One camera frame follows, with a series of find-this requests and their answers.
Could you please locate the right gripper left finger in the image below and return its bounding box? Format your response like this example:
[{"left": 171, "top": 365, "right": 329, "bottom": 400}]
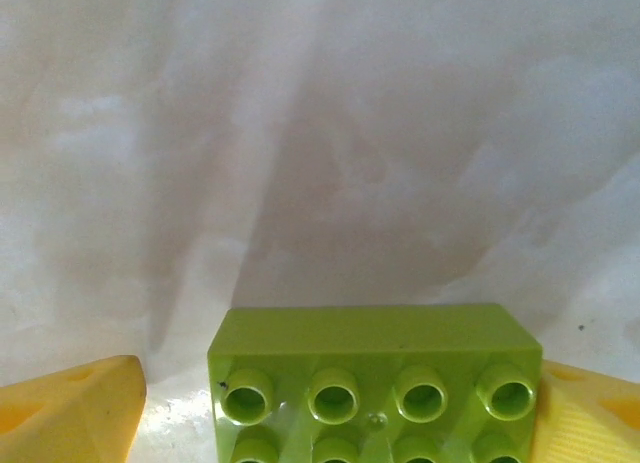
[{"left": 0, "top": 354, "right": 149, "bottom": 463}]

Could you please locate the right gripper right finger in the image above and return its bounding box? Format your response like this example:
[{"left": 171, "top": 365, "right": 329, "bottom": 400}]
[{"left": 533, "top": 358, "right": 640, "bottom": 463}]

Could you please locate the lime green lego brick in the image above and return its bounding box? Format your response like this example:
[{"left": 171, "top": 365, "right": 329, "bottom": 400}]
[{"left": 206, "top": 302, "right": 545, "bottom": 463}]

